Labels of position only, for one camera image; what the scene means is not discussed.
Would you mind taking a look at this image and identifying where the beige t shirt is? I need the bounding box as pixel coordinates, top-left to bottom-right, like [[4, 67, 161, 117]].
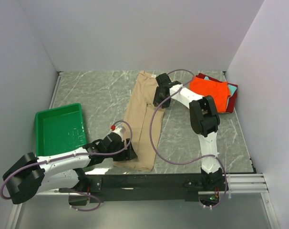
[[113, 71, 157, 171]]

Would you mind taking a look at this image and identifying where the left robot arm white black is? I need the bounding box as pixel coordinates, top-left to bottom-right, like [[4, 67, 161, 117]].
[[0, 131, 138, 205]]

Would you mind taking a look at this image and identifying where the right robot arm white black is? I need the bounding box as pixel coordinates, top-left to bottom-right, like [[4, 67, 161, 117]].
[[153, 73, 223, 190]]

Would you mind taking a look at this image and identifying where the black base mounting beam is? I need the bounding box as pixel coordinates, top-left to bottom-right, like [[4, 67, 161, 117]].
[[58, 173, 231, 206]]

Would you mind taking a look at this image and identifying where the green plastic tray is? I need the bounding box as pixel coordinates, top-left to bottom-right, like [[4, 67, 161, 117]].
[[35, 103, 87, 156]]

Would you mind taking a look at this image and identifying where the orange folded t shirt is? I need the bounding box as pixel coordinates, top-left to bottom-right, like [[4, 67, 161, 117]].
[[189, 77, 231, 113]]

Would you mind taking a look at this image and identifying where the dark red folded t shirt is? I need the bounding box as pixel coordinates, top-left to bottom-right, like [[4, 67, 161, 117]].
[[196, 73, 238, 113]]

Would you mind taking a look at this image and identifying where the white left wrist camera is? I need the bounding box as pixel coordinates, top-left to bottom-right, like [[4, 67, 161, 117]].
[[111, 125, 125, 138]]

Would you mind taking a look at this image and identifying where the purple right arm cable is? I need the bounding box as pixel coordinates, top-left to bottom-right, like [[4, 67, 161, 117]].
[[149, 69, 228, 209]]

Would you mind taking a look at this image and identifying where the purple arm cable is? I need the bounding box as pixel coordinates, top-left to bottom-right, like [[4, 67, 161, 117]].
[[149, 69, 228, 209], [0, 120, 134, 212]]

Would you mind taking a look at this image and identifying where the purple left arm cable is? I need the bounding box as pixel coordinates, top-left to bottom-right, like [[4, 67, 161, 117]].
[[0, 120, 134, 212]]

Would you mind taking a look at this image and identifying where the aluminium frame rail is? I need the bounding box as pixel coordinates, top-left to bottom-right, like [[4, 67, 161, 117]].
[[6, 174, 279, 229]]

